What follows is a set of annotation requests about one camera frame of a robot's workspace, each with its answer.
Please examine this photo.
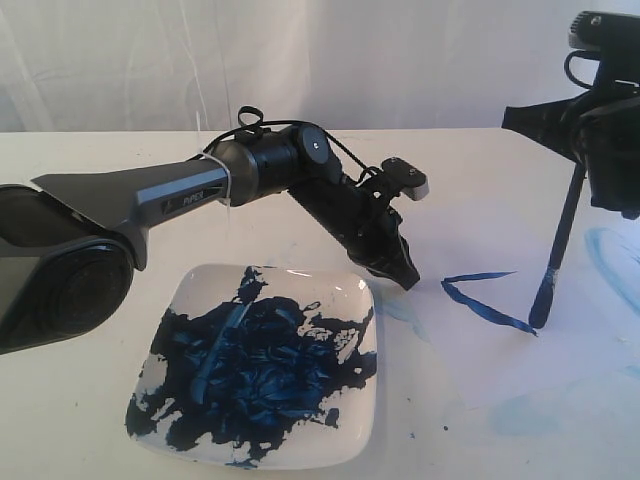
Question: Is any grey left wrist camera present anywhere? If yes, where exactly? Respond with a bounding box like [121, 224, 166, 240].
[381, 157, 429, 201]

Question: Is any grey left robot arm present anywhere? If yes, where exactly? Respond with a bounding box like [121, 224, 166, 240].
[1, 120, 428, 353]

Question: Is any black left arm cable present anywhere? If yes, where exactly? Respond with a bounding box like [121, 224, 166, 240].
[202, 105, 396, 221]

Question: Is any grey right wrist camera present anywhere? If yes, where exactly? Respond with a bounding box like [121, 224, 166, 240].
[568, 11, 639, 51]

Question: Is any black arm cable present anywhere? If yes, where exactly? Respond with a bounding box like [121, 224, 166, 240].
[202, 105, 396, 221]
[563, 48, 609, 91]

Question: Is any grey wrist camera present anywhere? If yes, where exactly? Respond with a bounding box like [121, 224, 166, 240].
[381, 157, 429, 201]
[568, 11, 639, 51]

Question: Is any black paintbrush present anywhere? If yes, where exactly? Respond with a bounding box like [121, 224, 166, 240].
[528, 164, 585, 329]

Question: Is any white zip tie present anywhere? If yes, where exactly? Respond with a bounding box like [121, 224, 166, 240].
[194, 113, 234, 226]

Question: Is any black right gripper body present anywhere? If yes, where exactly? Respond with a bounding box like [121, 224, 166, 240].
[572, 82, 639, 219]

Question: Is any white paper sheet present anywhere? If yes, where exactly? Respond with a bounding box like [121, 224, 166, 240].
[390, 203, 637, 407]

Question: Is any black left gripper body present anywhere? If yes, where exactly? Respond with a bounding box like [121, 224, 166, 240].
[289, 172, 405, 265]

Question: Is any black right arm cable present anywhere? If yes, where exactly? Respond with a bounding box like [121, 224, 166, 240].
[563, 48, 609, 91]

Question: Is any white plate with blue paint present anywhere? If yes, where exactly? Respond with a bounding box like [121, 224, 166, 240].
[125, 264, 378, 470]

